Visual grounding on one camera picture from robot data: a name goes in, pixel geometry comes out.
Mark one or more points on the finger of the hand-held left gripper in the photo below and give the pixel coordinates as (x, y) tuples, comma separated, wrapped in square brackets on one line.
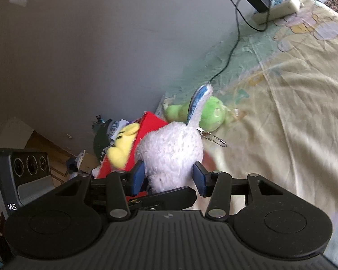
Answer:
[(174, 198)]

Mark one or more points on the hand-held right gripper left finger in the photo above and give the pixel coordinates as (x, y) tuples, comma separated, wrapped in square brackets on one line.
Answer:
[(138, 180)]

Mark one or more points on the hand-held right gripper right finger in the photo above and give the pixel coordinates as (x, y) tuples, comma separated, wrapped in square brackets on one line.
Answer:
[(200, 180)]

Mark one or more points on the white plush bunny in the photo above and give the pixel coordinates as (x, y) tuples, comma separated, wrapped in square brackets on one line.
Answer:
[(169, 149)]

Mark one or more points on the red box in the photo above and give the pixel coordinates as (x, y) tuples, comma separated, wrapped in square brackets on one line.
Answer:
[(150, 123)]

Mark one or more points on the yellow plush toy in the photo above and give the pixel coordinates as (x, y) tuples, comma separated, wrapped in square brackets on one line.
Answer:
[(121, 149)]

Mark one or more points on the dark green bag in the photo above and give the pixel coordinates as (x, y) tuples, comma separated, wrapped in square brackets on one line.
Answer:
[(100, 140)]

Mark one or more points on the green plush toy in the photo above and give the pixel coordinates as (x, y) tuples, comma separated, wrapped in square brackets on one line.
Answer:
[(214, 112)]

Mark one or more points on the printed pale bed sheet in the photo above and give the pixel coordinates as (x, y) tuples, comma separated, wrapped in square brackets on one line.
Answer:
[(298, 104)]

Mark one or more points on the white power strip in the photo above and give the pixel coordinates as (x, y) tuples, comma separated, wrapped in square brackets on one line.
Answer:
[(281, 7)]

